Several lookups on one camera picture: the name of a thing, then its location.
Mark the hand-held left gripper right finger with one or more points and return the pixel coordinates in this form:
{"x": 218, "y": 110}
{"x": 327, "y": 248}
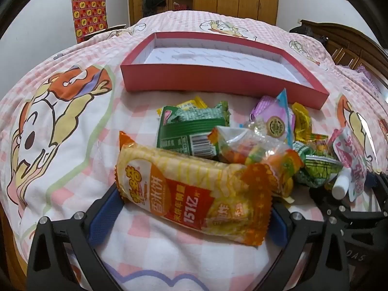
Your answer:
{"x": 280, "y": 227}

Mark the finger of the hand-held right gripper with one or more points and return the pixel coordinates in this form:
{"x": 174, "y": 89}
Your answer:
{"x": 377, "y": 188}
{"x": 321, "y": 198}

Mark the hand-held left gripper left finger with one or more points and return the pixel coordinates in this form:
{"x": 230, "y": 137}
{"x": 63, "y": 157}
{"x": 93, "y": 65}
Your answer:
{"x": 104, "y": 218}

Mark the small green candy packet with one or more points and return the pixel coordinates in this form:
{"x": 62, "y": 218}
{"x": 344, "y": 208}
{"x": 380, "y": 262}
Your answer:
{"x": 318, "y": 169}
{"x": 301, "y": 151}

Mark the white pink spout pouch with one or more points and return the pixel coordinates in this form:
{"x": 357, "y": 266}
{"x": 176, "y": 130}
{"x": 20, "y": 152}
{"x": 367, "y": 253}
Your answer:
{"x": 348, "y": 154}

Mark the yellow packet with amber ball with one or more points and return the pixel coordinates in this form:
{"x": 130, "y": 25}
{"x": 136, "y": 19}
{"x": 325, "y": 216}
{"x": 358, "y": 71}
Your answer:
{"x": 301, "y": 121}

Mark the yellow orange rice cracker packet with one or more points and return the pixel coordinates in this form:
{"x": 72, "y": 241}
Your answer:
{"x": 182, "y": 188}

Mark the clear bag of colourful candies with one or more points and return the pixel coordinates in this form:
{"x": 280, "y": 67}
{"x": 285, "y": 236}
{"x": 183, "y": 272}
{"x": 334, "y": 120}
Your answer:
{"x": 251, "y": 148}

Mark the purple blue candy packet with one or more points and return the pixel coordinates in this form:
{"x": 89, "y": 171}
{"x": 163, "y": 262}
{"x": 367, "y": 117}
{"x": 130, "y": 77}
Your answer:
{"x": 274, "y": 124}

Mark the large green snack packet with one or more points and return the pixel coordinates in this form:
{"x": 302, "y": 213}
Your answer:
{"x": 185, "y": 130}

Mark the yellow packet with green print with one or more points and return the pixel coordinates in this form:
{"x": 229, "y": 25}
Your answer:
{"x": 189, "y": 106}

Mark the shallow red cardboard box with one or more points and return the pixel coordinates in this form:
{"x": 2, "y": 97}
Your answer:
{"x": 197, "y": 77}

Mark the pink checked printed blanket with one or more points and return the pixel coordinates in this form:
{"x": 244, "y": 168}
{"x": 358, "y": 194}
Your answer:
{"x": 60, "y": 188}

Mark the small colourful candy packet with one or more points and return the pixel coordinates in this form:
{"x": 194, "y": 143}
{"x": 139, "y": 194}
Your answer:
{"x": 319, "y": 144}

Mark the purple frilled cloth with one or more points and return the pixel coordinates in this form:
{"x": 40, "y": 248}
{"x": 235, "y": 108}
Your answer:
{"x": 366, "y": 75}

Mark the dark wooden headboard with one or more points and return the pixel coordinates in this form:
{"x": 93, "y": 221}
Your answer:
{"x": 348, "y": 45}

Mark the dark cloth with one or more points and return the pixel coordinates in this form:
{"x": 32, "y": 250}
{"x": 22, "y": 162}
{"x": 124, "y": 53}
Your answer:
{"x": 309, "y": 33}

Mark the small red box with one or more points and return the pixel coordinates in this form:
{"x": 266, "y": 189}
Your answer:
{"x": 182, "y": 6}

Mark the red yellow wall poster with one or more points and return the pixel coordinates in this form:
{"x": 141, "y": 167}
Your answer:
{"x": 89, "y": 18}

